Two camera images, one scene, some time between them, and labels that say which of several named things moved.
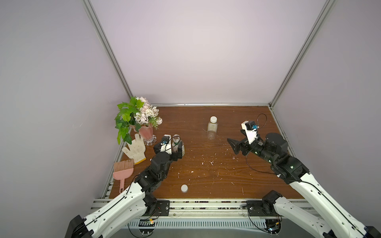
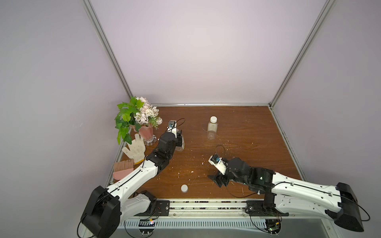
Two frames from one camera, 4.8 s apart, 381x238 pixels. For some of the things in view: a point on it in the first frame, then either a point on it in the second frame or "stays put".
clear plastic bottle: [212, 130] stays put
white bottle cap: [213, 119] stays put
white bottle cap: [184, 188] stays put
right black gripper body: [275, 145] -> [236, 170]
